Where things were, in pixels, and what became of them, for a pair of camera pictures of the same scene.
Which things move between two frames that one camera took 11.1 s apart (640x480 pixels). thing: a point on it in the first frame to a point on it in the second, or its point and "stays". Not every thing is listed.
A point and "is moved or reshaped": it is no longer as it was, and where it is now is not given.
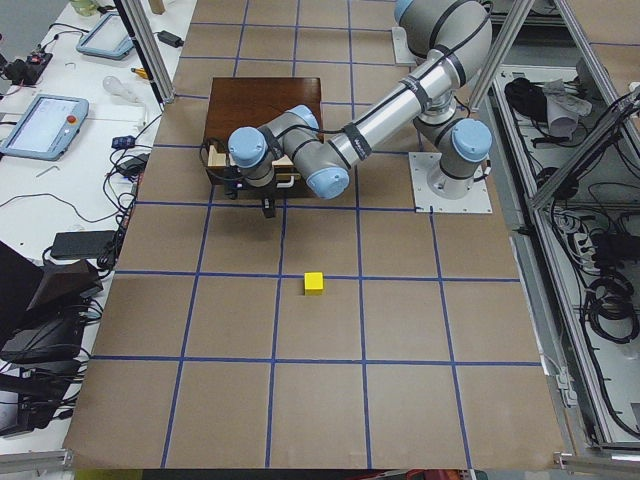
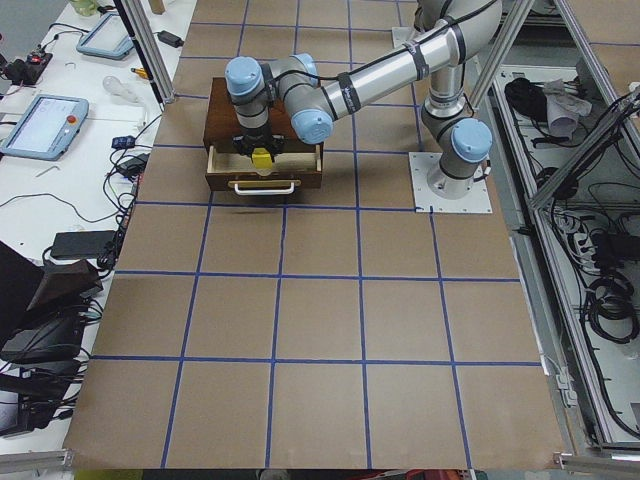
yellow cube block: [313, 283] is moved or reshaped
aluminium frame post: [148, 49] stays
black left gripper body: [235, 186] to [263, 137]
